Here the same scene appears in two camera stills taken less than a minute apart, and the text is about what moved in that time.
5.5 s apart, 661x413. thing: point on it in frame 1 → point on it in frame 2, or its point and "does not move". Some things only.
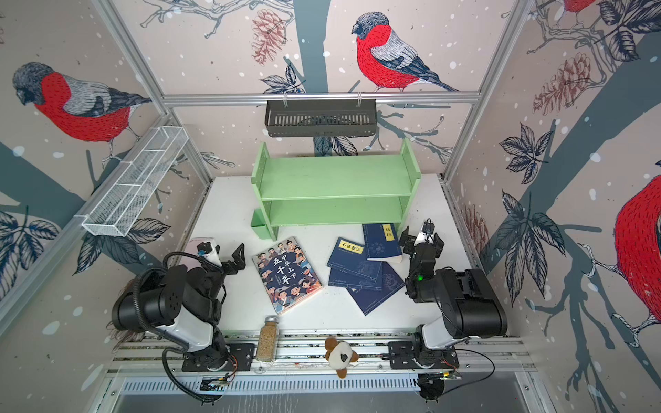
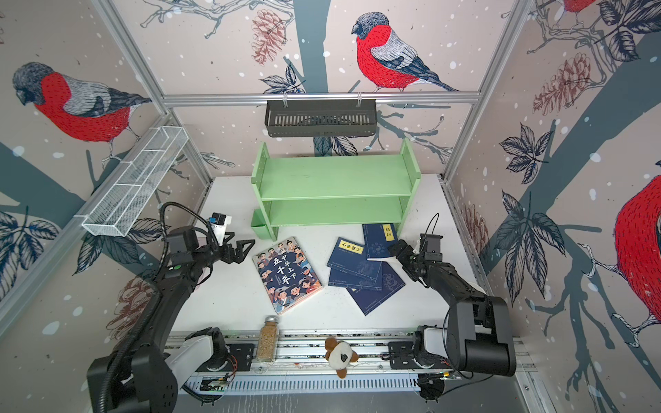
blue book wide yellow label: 350,256 does not move
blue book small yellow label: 381,241 does not move
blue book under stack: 337,278 does not move
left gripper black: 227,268 → 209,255
